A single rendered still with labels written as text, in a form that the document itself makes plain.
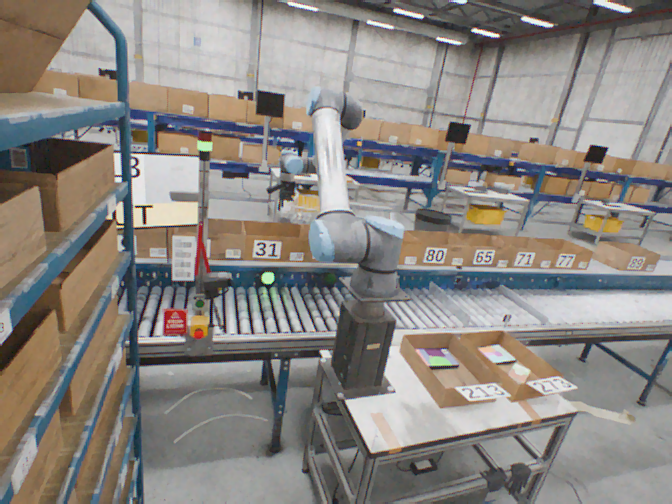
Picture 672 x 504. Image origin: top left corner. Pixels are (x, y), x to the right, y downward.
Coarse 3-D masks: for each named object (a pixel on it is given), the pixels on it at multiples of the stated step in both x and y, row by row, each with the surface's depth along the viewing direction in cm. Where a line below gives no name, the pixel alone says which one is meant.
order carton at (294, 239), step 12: (252, 228) 253; (264, 228) 255; (276, 228) 257; (288, 228) 259; (300, 228) 261; (252, 240) 226; (264, 240) 227; (276, 240) 229; (288, 240) 232; (300, 240) 234; (252, 252) 228; (288, 252) 235; (300, 252) 237
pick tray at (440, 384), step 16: (416, 336) 187; (432, 336) 190; (448, 336) 193; (400, 352) 186; (416, 352) 172; (464, 352) 184; (416, 368) 172; (464, 368) 181; (480, 368) 173; (432, 384) 159; (448, 384) 168; (464, 384) 170; (480, 384) 172; (448, 400) 154; (464, 400) 157; (480, 400) 160
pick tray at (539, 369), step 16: (464, 336) 193; (480, 336) 199; (496, 336) 204; (480, 352) 180; (512, 352) 197; (528, 352) 189; (496, 368) 172; (512, 368) 187; (528, 368) 189; (544, 368) 181; (512, 384) 164; (528, 384) 163; (512, 400) 164
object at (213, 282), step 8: (216, 272) 163; (224, 272) 163; (208, 280) 158; (216, 280) 159; (224, 280) 160; (232, 280) 161; (208, 288) 159; (216, 288) 160; (208, 296) 162; (216, 296) 162
